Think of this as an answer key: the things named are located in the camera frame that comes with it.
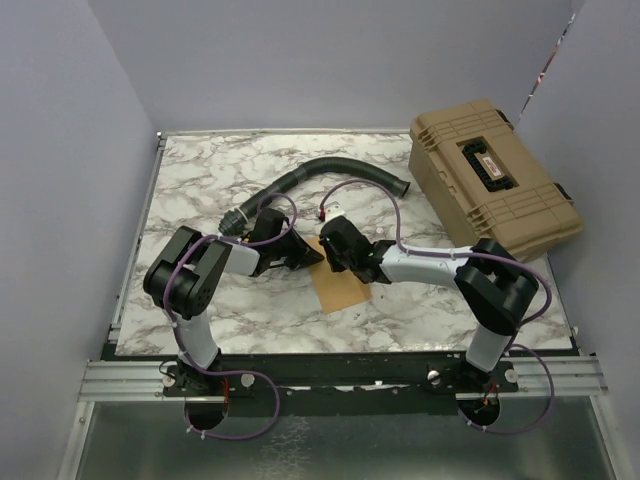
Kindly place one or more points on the brown kraft envelope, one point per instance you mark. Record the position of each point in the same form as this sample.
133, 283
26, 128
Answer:
335, 291

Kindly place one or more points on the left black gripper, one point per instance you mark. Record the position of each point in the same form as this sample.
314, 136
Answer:
304, 256

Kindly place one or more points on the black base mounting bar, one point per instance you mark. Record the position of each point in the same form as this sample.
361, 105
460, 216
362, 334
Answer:
258, 385

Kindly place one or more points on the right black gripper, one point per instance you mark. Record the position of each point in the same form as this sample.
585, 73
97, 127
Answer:
336, 265

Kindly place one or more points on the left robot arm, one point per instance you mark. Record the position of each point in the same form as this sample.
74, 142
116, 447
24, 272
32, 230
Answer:
183, 278

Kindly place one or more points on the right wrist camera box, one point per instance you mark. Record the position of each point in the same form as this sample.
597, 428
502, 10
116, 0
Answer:
331, 210

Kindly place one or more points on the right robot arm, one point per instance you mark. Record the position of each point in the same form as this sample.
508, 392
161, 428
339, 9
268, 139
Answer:
497, 289

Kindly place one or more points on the tan plastic tool case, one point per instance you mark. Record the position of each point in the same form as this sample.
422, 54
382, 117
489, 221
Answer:
482, 182

